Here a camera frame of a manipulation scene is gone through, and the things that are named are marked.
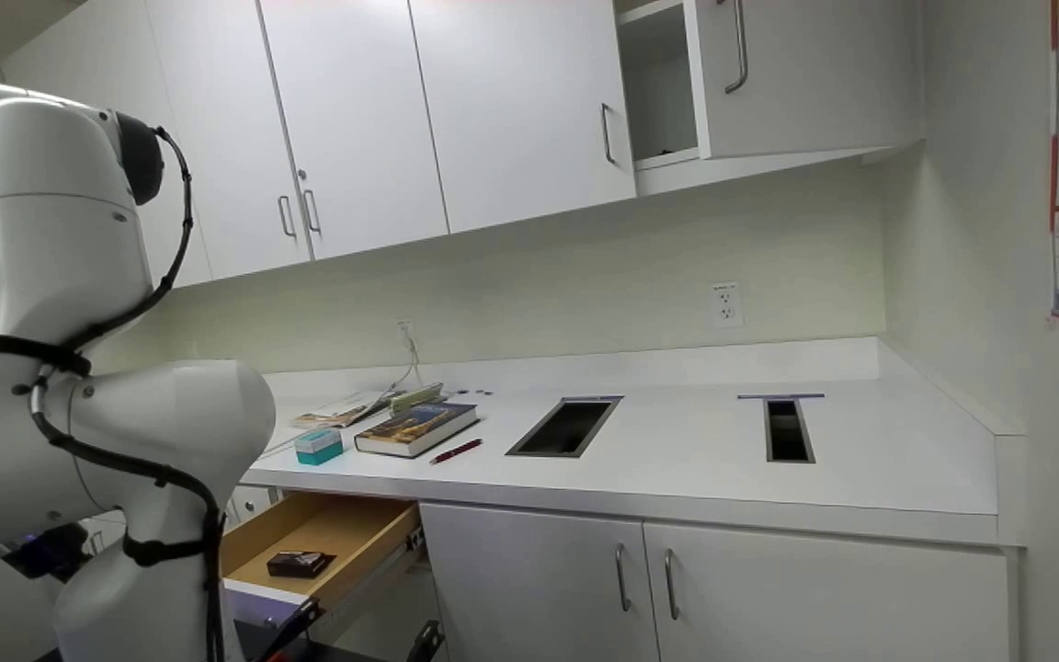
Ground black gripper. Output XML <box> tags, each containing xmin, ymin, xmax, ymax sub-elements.
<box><xmin>0</xmin><ymin>524</ymin><xmax>98</xmax><ymax>586</ymax></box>

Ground wooden drawer white front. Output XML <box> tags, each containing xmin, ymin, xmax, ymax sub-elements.
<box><xmin>216</xmin><ymin>489</ymin><xmax>427</xmax><ymax>634</ymax></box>

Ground open white shelf cabinet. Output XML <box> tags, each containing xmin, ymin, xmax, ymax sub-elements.
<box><xmin>609</xmin><ymin>0</ymin><xmax>712</xmax><ymax>177</ymax></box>

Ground small black box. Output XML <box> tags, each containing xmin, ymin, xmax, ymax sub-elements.
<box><xmin>265</xmin><ymin>548</ymin><xmax>337</xmax><ymax>586</ymax></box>

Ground teal and white box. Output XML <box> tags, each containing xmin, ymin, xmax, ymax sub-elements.
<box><xmin>289</xmin><ymin>426</ymin><xmax>350</xmax><ymax>472</ymax></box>

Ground stack of magazines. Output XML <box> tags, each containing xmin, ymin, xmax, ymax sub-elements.
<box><xmin>286</xmin><ymin>391</ymin><xmax>397</xmax><ymax>435</ymax></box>

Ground stack of books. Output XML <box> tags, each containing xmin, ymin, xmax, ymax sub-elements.
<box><xmin>350</xmin><ymin>397</ymin><xmax>486</xmax><ymax>465</ymax></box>

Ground thin pen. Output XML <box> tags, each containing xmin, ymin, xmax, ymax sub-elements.
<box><xmin>427</xmin><ymin>435</ymin><xmax>486</xmax><ymax>466</ymax></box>

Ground upper white cabinets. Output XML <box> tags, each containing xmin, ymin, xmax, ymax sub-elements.
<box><xmin>0</xmin><ymin>0</ymin><xmax>318</xmax><ymax>292</ymax></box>

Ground white lower cabinet door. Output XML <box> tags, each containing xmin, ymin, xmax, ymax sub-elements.
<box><xmin>640</xmin><ymin>519</ymin><xmax>1019</xmax><ymax>662</ymax></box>
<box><xmin>416</xmin><ymin>497</ymin><xmax>665</xmax><ymax>662</ymax></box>

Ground white upper cabinet door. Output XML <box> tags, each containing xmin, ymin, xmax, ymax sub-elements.
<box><xmin>255</xmin><ymin>0</ymin><xmax>451</xmax><ymax>265</ymax></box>
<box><xmin>408</xmin><ymin>0</ymin><xmax>640</xmax><ymax>234</ymax></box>

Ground white power cable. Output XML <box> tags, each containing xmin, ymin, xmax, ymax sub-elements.
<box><xmin>395</xmin><ymin>320</ymin><xmax>432</xmax><ymax>391</ymax></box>

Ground plain white wall outlet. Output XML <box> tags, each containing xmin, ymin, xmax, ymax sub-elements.
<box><xmin>706</xmin><ymin>279</ymin><xmax>748</xmax><ymax>329</ymax></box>

